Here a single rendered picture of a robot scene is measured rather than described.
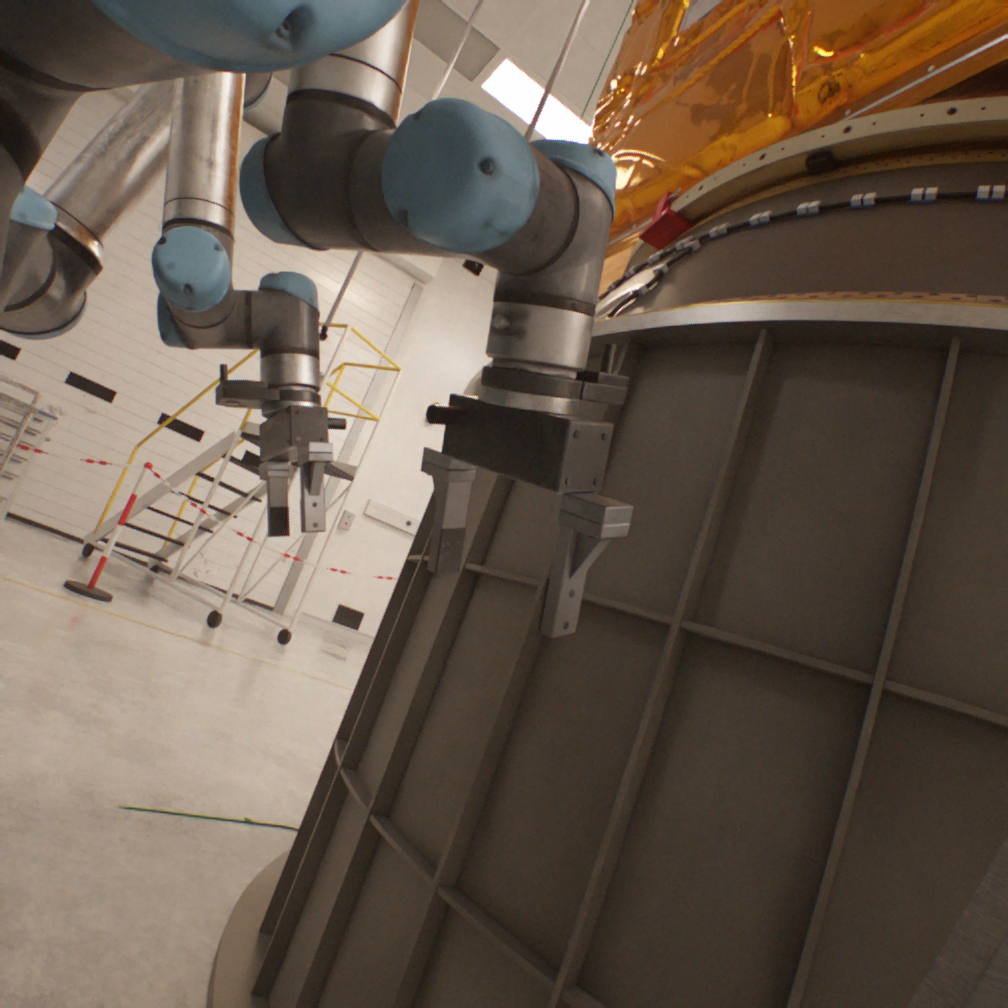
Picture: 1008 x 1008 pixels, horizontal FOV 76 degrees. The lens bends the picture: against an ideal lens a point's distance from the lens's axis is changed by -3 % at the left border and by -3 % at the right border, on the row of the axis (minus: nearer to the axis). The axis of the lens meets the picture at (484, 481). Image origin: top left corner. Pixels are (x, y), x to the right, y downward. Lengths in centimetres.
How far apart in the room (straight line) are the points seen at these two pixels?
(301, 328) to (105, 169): 30
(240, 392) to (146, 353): 757
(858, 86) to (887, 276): 66
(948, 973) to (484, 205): 39
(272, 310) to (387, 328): 817
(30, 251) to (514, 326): 55
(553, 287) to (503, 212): 10
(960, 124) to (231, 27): 122
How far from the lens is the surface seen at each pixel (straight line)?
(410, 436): 903
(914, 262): 101
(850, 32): 170
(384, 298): 913
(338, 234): 47
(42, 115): 36
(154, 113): 102
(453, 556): 58
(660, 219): 161
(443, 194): 38
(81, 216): 97
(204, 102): 87
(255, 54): 25
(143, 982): 138
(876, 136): 138
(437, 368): 930
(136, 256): 868
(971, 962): 35
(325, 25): 24
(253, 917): 159
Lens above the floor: 70
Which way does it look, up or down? 12 degrees up
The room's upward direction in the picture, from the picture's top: 21 degrees clockwise
